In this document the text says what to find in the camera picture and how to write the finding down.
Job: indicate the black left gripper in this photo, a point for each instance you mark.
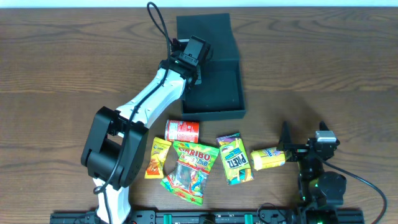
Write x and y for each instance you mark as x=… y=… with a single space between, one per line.
x=195 y=76

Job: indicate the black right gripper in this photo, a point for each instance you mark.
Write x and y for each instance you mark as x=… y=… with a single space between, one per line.
x=300 y=150

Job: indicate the black box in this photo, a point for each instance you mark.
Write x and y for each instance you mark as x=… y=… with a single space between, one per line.
x=220 y=94

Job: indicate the red chips can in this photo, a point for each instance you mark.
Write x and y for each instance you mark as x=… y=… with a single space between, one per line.
x=186 y=131

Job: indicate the green Pretz snack box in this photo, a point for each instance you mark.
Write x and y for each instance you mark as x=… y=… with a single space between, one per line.
x=235 y=161

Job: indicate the green Haribo gummy bag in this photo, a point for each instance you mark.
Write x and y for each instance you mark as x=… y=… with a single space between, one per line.
x=188 y=179

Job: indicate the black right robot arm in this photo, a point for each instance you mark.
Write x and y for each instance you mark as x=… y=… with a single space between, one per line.
x=320 y=192

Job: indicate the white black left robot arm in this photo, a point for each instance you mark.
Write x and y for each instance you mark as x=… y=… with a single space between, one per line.
x=114 y=150

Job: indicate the yellow snack cup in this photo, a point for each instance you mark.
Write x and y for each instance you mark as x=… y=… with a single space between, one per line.
x=267 y=158

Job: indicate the yellow Julie's snack packet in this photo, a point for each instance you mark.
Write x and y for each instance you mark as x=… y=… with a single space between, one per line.
x=159 y=151

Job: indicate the black mounting rail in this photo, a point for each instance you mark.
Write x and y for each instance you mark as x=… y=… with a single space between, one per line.
x=245 y=217

